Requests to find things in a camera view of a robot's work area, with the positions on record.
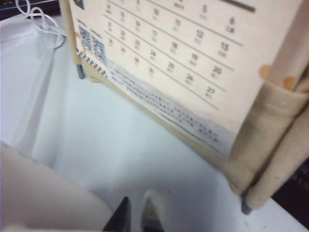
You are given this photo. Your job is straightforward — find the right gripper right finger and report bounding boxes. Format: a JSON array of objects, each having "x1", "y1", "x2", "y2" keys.
[{"x1": 141, "y1": 189, "x2": 171, "y2": 232}]

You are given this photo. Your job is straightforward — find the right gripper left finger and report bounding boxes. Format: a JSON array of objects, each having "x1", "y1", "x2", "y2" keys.
[{"x1": 103, "y1": 197, "x2": 131, "y2": 232}]

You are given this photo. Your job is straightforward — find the black printed mouse pad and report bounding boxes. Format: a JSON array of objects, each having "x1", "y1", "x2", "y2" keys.
[{"x1": 271, "y1": 158, "x2": 309, "y2": 227}]

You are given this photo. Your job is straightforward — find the beige fabric metal calendar stand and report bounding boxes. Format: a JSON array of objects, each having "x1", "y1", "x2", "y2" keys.
[{"x1": 59, "y1": 0, "x2": 309, "y2": 216}]

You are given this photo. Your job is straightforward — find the paper desk calendar pages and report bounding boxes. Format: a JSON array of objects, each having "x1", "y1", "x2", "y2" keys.
[{"x1": 69, "y1": 0, "x2": 304, "y2": 162}]

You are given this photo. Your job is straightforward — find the black keyboard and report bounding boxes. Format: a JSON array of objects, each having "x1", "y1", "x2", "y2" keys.
[{"x1": 0, "y1": 0, "x2": 61, "y2": 21}]

